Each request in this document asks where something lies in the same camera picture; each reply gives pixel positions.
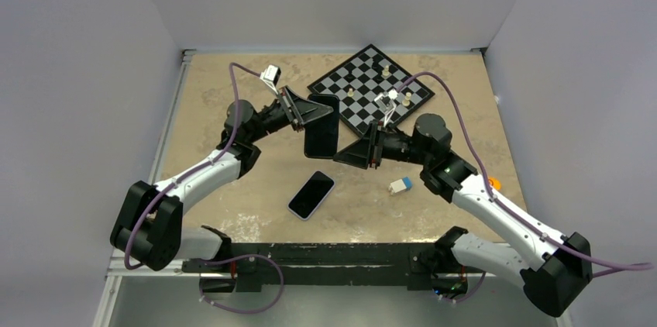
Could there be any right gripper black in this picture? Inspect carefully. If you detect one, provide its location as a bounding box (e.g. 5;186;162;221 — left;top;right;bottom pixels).
333;119;431;169

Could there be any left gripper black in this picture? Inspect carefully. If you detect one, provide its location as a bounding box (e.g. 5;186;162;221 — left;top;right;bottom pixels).
246;86;332;144

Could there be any black phone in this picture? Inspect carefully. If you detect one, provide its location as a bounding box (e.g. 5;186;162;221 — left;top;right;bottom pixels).
304;94;340;159

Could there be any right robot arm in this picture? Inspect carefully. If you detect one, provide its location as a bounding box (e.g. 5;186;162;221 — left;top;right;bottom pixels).
333;114;593;317

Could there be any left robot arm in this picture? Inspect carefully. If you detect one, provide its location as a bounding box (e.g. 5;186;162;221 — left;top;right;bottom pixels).
110;86;339;272

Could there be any white blue toy block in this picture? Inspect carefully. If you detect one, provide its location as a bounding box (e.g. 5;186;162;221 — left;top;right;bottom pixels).
388;177;413;195

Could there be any black white chessboard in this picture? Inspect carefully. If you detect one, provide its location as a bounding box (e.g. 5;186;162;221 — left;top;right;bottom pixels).
308;44;411;136

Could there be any white chess piece front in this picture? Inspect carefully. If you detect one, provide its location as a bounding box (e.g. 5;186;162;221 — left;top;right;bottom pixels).
401;92;413;107

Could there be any black chess piece back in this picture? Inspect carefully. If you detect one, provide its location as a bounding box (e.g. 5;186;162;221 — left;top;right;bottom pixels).
372;63;384;82

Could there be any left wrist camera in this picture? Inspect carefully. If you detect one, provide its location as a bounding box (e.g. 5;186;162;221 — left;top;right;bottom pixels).
260;64;281;96

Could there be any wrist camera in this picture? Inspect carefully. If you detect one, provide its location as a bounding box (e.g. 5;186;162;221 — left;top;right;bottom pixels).
374;89;398;127
260;64;281;96

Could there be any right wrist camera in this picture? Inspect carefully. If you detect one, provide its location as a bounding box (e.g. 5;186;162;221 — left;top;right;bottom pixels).
374;89;398;127

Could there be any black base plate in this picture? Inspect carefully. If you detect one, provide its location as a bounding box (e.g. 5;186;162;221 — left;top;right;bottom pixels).
182;242;483;294

